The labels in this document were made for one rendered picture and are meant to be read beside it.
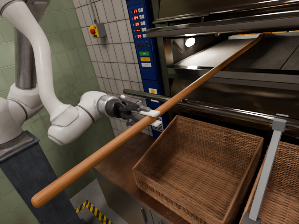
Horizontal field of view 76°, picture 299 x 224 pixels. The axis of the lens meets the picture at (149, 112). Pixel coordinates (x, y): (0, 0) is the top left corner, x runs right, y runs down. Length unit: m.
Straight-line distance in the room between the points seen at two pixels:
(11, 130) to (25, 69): 0.32
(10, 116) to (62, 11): 1.01
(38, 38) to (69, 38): 0.99
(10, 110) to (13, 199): 0.99
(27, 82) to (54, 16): 0.76
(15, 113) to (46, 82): 0.43
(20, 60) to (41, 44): 0.32
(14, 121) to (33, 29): 0.52
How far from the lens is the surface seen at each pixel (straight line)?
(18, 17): 0.92
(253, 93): 1.10
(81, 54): 1.91
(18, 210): 2.10
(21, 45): 1.16
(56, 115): 0.81
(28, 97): 1.27
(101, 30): 1.62
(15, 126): 1.23
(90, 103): 0.84
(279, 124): 0.68
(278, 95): 1.08
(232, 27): 0.87
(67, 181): 0.51
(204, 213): 0.95
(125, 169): 1.41
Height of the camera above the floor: 1.51
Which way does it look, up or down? 27 degrees down
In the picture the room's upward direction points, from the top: 11 degrees counter-clockwise
